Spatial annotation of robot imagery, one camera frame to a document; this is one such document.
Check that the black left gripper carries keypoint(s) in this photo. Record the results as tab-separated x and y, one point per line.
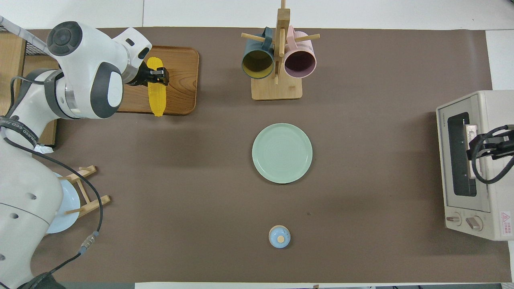
142	76

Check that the dark blue mug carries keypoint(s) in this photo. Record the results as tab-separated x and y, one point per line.
257	62

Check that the light green plate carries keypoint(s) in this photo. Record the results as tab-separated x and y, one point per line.
282	153

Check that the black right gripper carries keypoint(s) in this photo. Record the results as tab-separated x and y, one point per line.
504	149

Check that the brown wooden tray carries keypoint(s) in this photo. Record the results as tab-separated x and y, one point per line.
180	88

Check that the wooden stepped shelf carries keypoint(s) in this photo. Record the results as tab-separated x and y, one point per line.
8	60

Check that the wooden mug tree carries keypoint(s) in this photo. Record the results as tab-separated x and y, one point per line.
277	90

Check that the beige toaster oven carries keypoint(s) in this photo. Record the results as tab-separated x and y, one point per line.
498	208

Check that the pink mug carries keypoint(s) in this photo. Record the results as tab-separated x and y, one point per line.
300	60

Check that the wooden plate rack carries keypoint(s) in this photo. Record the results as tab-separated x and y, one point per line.
90	204

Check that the light blue plate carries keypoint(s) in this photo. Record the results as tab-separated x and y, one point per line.
68	208

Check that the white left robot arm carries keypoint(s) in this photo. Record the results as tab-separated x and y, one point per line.
84	80

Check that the yellow corn cob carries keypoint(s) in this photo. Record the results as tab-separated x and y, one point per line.
157	100

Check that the brown table mat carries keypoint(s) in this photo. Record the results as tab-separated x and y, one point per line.
200	180

